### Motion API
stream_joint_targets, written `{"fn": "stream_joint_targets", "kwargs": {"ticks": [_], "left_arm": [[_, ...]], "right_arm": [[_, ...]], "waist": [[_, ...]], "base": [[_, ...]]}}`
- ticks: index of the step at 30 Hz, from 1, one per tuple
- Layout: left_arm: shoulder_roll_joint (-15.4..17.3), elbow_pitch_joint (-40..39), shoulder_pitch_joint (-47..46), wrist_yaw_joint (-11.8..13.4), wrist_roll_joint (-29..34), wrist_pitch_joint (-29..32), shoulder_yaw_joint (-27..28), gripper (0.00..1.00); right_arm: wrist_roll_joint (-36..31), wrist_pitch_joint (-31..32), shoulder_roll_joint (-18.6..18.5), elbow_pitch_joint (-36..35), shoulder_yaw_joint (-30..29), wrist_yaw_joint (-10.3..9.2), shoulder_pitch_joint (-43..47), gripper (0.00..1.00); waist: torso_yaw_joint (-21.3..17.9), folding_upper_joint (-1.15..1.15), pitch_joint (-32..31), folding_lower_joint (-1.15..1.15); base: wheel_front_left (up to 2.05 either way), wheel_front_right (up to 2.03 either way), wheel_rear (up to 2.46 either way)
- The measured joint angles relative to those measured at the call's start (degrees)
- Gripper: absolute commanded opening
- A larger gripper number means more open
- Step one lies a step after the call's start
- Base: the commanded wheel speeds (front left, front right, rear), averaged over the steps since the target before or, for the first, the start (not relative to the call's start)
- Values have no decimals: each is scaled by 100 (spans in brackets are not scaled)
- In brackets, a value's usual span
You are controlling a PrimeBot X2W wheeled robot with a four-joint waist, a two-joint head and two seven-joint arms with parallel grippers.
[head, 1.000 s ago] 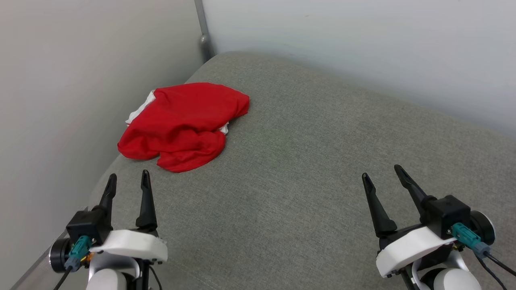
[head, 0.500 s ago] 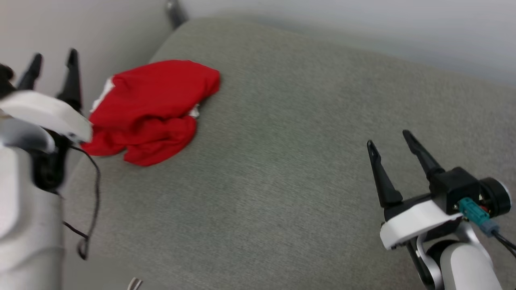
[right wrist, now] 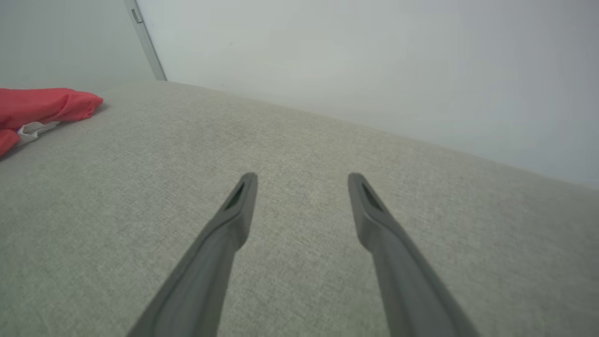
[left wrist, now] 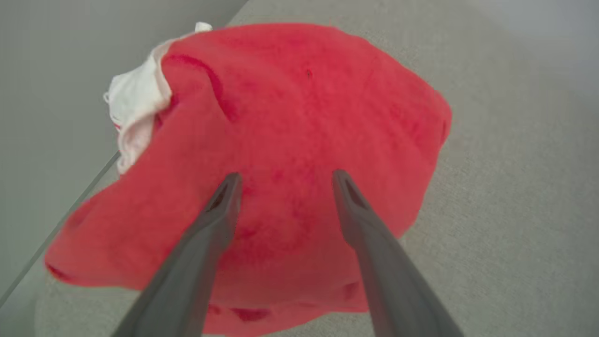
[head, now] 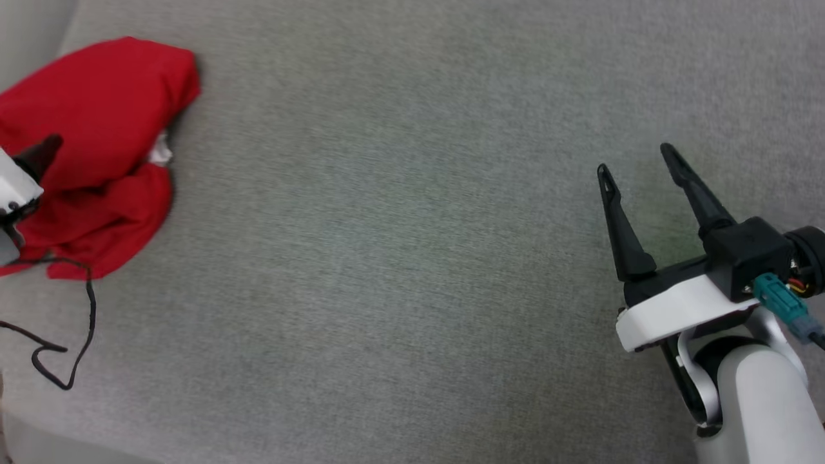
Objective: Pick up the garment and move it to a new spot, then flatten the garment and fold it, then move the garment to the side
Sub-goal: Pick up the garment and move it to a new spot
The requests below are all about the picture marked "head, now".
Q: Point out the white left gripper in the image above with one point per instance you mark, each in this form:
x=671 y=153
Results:
x=16 y=183

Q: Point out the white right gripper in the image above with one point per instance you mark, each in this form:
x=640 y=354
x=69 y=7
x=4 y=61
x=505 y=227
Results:
x=677 y=309

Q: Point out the red and white garment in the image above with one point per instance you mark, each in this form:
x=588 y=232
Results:
x=103 y=103

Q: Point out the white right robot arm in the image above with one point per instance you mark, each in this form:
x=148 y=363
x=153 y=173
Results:
x=767 y=406

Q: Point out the grey fabric sofa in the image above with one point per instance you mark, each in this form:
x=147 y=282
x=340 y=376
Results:
x=387 y=270

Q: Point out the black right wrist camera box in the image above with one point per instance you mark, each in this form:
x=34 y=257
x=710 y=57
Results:
x=747 y=254

